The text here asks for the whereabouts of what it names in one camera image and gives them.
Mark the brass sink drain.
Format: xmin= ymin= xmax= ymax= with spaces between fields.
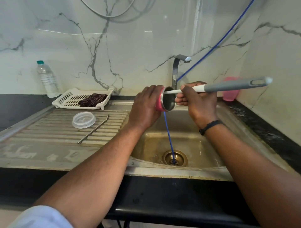
xmin=162 ymin=149 xmax=189 ymax=167

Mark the grey and white bottle brush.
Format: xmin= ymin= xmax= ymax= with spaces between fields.
xmin=163 ymin=77 xmax=273 ymax=95

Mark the steel faucet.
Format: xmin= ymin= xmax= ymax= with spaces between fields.
xmin=171 ymin=54 xmax=192 ymax=91

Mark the clear plastic water bottle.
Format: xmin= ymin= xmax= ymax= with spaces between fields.
xmin=36 ymin=60 xmax=61 ymax=98

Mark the white sleeve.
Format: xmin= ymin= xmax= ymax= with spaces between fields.
xmin=7 ymin=205 xmax=74 ymax=228

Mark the pink steel tumbler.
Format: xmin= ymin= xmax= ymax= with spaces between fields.
xmin=155 ymin=86 xmax=176 ymax=112

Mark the person's left hand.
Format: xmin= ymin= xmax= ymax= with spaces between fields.
xmin=128 ymin=85 xmax=165 ymax=131

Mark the person's right hand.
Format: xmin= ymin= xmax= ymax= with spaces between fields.
xmin=175 ymin=81 xmax=221 ymax=129

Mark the white plastic basket tray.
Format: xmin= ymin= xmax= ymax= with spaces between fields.
xmin=51 ymin=88 xmax=114 ymax=110

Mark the black wristband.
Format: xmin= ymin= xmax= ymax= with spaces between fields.
xmin=199 ymin=119 xmax=224 ymax=136

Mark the metal straw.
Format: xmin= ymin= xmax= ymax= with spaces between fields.
xmin=77 ymin=113 xmax=110 ymax=145

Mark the person's left forearm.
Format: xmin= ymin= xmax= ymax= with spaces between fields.
xmin=33 ymin=122 xmax=144 ymax=228

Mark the person's right forearm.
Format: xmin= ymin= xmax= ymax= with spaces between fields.
xmin=201 ymin=122 xmax=301 ymax=228

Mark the pink plastic cup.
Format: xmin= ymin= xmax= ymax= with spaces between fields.
xmin=222 ymin=76 xmax=243 ymax=102

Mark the dark checked cloth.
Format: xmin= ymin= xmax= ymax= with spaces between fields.
xmin=78 ymin=93 xmax=109 ymax=108

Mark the clear plastic lid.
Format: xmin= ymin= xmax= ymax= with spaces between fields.
xmin=72 ymin=111 xmax=96 ymax=129

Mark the blue hose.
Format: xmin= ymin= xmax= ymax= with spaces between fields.
xmin=163 ymin=0 xmax=255 ymax=165

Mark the stainless steel sink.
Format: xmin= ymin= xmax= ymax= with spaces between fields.
xmin=0 ymin=100 xmax=299 ymax=182

